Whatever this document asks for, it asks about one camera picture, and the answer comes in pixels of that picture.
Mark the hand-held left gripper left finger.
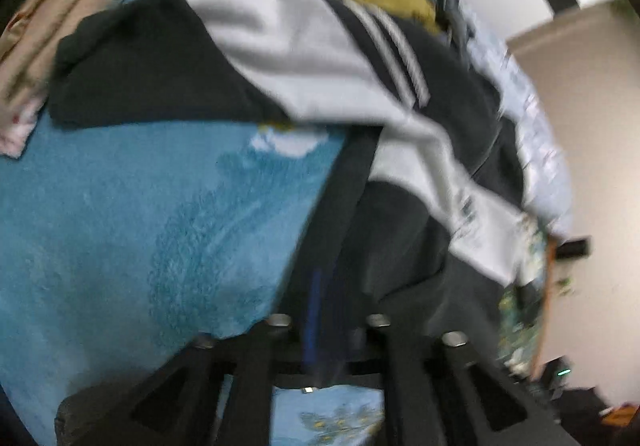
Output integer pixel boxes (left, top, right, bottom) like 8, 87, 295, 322
54, 130, 382, 446

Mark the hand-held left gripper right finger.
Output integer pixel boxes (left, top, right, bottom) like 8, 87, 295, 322
366, 313, 582, 446

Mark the black and grey striped jacket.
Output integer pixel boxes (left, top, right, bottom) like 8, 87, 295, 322
47, 0, 532, 362

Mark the green patterned cloth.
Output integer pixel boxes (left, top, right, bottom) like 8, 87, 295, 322
499, 215, 551, 378

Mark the dark device with green light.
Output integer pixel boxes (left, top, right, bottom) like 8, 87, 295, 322
542, 358, 574, 393

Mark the orange wooden board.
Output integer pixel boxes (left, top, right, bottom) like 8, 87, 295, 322
530, 235, 559, 378

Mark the small black device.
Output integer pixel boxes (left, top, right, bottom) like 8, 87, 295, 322
556, 236, 592, 261

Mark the teal fleece blanket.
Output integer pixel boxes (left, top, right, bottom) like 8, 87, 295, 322
0, 113, 387, 446

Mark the beige cabinet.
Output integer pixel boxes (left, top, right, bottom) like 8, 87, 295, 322
505, 0, 640, 408

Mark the beige floral cloth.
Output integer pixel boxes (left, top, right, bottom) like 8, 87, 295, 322
0, 0, 147, 159

